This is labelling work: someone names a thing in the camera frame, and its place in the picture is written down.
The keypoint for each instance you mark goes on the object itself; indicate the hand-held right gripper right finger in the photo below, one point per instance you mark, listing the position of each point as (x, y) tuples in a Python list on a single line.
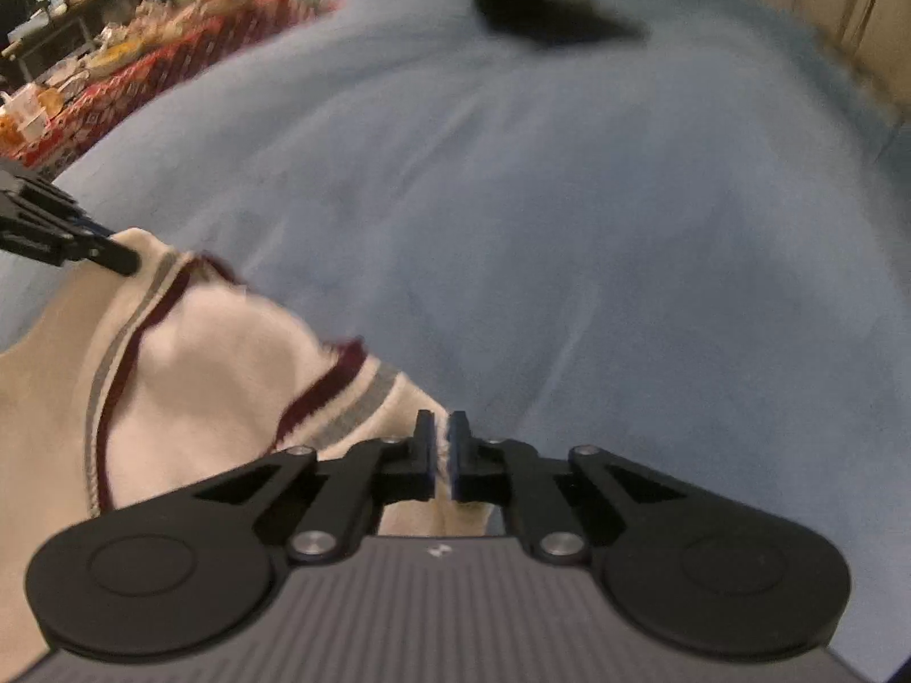
[(459, 457)]

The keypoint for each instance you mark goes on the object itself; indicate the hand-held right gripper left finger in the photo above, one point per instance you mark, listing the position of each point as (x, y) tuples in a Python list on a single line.
[(425, 454)]

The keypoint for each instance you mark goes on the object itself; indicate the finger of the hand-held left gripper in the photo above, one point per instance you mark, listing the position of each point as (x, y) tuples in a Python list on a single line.
[(43, 196), (92, 250)]

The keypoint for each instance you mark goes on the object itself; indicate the cream knit vest with stripes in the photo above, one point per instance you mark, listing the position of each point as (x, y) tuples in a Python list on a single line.
[(213, 370)]

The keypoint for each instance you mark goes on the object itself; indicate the cluttered dark shelf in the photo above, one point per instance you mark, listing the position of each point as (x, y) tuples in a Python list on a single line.
[(71, 0)]

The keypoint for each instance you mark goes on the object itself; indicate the table with red patterned cloth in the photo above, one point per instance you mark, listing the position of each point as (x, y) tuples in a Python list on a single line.
[(178, 43)]

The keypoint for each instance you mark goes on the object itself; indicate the blue fleece blanket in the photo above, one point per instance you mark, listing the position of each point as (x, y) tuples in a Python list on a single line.
[(569, 228)]

